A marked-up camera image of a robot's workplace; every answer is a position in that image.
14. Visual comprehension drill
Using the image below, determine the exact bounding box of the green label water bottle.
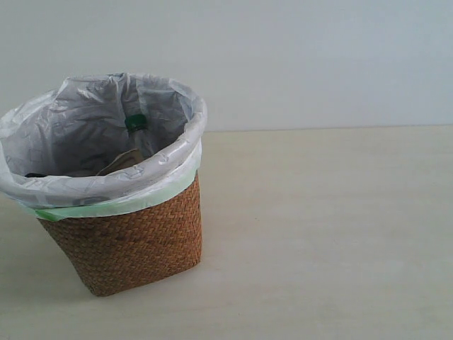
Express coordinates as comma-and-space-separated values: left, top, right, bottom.
125, 114, 157, 159

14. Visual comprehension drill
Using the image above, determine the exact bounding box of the woven wicker waste basket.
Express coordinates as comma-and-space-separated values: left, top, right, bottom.
39, 178, 202, 297

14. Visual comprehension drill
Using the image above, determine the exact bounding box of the white plastic bin liner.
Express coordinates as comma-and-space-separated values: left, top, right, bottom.
1, 73, 207, 222

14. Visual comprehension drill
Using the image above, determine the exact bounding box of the grey pulp cardboard tray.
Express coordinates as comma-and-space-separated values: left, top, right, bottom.
96, 149, 144, 176

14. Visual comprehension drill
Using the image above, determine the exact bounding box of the red label clear bottle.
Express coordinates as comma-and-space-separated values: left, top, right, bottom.
25, 173, 48, 178

